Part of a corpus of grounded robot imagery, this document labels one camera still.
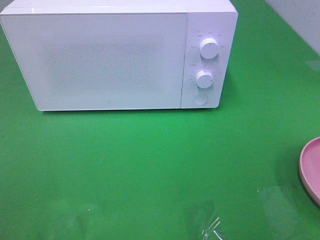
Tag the clear plastic wrapper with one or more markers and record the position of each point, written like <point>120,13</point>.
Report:
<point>211,232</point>

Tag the round door release button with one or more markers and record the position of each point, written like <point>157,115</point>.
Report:
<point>200,99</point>

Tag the green table mat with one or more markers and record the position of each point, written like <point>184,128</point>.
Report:
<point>168,174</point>

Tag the pink plastic plate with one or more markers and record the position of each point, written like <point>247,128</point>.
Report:
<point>309,168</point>

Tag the white microwave oven body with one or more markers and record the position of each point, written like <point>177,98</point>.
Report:
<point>205,18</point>

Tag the upper white control knob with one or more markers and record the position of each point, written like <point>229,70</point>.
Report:
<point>209,48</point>

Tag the white microwave door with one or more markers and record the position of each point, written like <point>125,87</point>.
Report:
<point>100,61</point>

